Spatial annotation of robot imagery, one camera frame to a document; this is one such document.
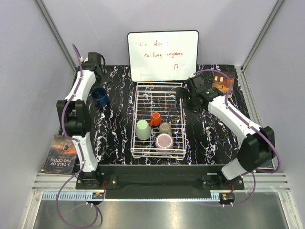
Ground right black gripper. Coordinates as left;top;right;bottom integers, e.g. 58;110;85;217
173;87;202;114

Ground dark blue mug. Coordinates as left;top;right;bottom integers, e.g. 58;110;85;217
91;87;109;107

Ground orange cup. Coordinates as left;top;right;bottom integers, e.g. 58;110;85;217
149;112;162;126

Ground mauve purple mug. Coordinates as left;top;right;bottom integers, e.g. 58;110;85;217
155;133;173;153

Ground pale green cup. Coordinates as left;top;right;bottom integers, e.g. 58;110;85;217
136;119;151;141

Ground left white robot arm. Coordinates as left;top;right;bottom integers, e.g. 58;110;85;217
56;46;111;173

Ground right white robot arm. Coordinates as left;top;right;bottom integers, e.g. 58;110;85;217
176;76;276;189

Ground dark book with lit windows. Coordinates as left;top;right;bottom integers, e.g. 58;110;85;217
212;72;234;94

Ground beige mug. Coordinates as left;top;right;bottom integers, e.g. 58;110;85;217
159;122;172;135

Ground white whiteboard with red writing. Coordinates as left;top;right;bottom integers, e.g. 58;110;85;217
127;30;199;82

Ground blue Nineteen Eighty-Four book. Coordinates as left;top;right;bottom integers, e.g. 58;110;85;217
259;160;274;170

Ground A Tale of Two Cities book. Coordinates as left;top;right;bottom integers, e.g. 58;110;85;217
41;135;77;175

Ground right small circuit board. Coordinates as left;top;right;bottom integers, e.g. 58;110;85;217
221;193;234;201

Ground small circuit board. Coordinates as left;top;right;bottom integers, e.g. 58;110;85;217
92;192;105;199
221;193;234;201

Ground left small circuit board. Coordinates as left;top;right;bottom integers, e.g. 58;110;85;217
92;192;105;199

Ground white wire dish rack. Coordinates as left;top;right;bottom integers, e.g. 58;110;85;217
131;82;186;160

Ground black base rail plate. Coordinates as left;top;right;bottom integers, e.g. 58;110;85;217
76;165;244;201

